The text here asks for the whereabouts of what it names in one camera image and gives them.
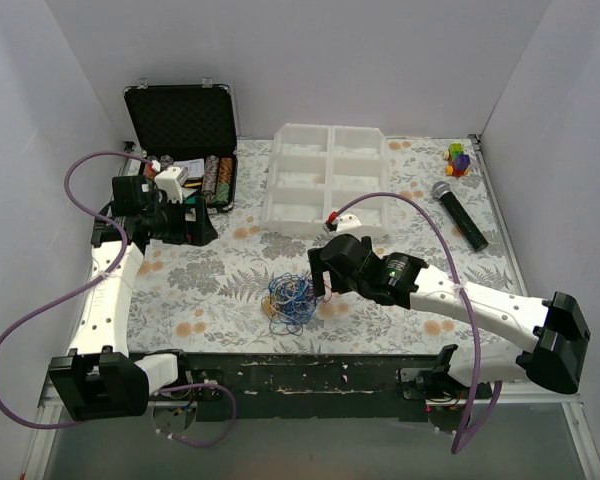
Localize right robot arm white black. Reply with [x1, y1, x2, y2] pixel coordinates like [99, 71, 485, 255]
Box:
[308, 234, 591, 395]

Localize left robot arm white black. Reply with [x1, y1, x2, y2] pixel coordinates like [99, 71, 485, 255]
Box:
[48, 167, 218, 422]

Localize playing card deck box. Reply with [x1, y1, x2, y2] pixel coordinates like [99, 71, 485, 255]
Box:
[174, 158, 205, 179]

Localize black poker chip case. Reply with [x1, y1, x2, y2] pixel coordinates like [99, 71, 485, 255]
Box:
[123, 83, 238, 213]

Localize white plastic compartment tray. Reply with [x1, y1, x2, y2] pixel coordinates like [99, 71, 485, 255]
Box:
[261, 123, 391, 238]

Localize black handheld microphone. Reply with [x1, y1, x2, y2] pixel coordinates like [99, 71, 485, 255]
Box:
[432, 181, 489, 252]

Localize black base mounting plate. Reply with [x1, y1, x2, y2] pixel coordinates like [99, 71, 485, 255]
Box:
[168, 353, 469, 422]

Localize colourful toy block figure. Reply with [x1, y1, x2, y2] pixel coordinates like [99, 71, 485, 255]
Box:
[443, 143, 471, 178]

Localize tangled coloured wire pile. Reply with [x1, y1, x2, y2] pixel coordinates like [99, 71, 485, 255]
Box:
[259, 271, 331, 337]

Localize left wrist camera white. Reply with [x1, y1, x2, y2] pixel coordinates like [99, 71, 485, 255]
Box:
[154, 166, 189, 203]

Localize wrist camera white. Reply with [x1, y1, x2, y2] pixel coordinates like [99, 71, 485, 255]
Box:
[154, 166, 189, 203]
[325, 211, 362, 235]

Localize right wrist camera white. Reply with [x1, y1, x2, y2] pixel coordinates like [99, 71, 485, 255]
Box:
[325, 211, 362, 235]

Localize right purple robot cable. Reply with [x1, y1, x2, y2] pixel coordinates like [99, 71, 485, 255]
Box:
[334, 192, 504, 455]

